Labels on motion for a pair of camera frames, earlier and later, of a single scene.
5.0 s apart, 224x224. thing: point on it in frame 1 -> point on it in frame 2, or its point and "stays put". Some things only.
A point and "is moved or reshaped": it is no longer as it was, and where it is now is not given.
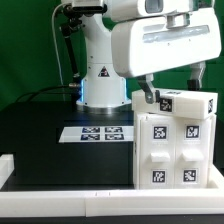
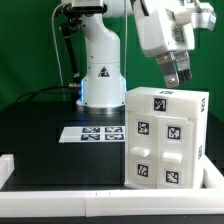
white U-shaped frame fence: [107, 203] stays put
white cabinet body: [172, 152] is moved or reshaped
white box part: [181, 104] is moved or reshaped
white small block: [157, 153] -> [141, 150]
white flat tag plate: [97, 134] stays put
